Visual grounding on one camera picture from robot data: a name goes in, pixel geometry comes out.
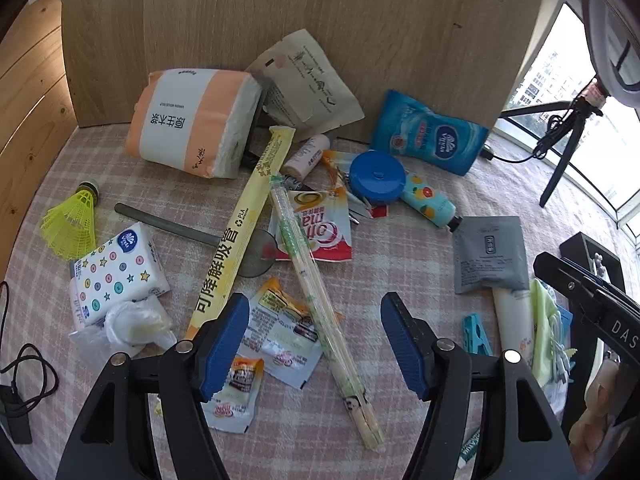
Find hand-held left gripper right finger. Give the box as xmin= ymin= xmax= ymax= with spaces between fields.
xmin=380 ymin=291 xmax=573 ymax=480

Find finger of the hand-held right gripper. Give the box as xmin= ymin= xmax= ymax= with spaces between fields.
xmin=565 ymin=257 xmax=631 ymax=295
xmin=533 ymin=251 xmax=601 ymax=313

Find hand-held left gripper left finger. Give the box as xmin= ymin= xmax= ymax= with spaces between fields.
xmin=56 ymin=292 xmax=251 ymax=480

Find black container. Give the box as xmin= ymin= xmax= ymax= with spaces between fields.
xmin=559 ymin=232 xmax=626 ymax=306

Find small orange silver sachet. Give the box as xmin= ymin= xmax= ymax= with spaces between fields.
xmin=201 ymin=357 xmax=266 ymax=434

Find large orange silver sachet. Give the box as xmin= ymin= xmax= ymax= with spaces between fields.
xmin=240 ymin=277 xmax=346 ymax=391

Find grey sachet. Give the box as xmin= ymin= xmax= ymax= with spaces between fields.
xmin=452 ymin=216 xmax=531 ymax=295

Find clear plastic bag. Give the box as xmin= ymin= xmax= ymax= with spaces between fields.
xmin=70 ymin=295 xmax=177 ymax=358

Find chopsticks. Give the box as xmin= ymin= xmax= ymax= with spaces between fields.
xmin=269 ymin=185 xmax=386 ymax=450

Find long yellow straw packet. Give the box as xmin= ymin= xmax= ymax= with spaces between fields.
xmin=185 ymin=126 xmax=297 ymax=341

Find star print tissue pack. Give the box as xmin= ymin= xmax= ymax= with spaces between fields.
xmin=68 ymin=223 xmax=172 ymax=331

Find yellow shuttlecock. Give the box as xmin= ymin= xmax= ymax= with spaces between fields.
xmin=40 ymin=180 xmax=101 ymax=262

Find person's right hand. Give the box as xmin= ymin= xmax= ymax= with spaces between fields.
xmin=569 ymin=360 xmax=626 ymax=476

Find light green pouch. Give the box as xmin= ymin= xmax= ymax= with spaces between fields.
xmin=530 ymin=279 xmax=573 ymax=386

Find blue clothes peg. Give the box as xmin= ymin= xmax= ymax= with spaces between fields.
xmin=462 ymin=312 xmax=493 ymax=356

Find pink checked tablecloth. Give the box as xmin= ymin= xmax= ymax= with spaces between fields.
xmin=0 ymin=125 xmax=640 ymax=480

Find black tripod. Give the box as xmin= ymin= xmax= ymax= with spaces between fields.
xmin=500 ymin=80 xmax=608 ymax=208

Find green white toothpaste tube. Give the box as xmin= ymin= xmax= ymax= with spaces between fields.
xmin=459 ymin=427 xmax=482 ymax=462

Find red white creamer sachet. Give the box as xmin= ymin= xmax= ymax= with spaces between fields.
xmin=269 ymin=187 xmax=353 ymax=263

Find red white small card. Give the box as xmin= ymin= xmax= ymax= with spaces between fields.
xmin=350 ymin=192 xmax=391 ymax=221

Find fruit print hand cream tube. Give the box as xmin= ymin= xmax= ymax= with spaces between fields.
xmin=400 ymin=172 xmax=463 ymax=233

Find round blue tape measure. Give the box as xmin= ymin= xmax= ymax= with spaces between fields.
xmin=349 ymin=151 xmax=407 ymax=206

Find blue wet wipes pack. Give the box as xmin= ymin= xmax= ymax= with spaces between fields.
xmin=371 ymin=90 xmax=490 ymax=177

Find small pink bottle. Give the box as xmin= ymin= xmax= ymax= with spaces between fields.
xmin=281 ymin=134 xmax=332 ymax=179

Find orange white tissue pack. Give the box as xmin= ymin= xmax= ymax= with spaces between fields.
xmin=125 ymin=67 xmax=264 ymax=181

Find beige paper bag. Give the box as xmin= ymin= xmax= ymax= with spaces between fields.
xmin=245 ymin=29 xmax=366 ymax=136

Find wooden plank panel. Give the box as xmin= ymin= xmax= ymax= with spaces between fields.
xmin=0 ymin=0 xmax=76 ymax=271

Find upright wooden board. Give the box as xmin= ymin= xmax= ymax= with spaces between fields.
xmin=60 ymin=0 xmax=556 ymax=143

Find black ring light cable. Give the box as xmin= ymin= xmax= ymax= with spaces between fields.
xmin=492 ymin=110 xmax=568 ymax=162

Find ring light tripod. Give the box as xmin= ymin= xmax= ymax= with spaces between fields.
xmin=495 ymin=0 xmax=640 ymax=241

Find black charger with cable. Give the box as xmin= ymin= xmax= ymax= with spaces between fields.
xmin=0 ymin=280 xmax=61 ymax=445

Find white ring light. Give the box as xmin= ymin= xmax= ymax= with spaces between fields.
xmin=575 ymin=0 xmax=640 ymax=123

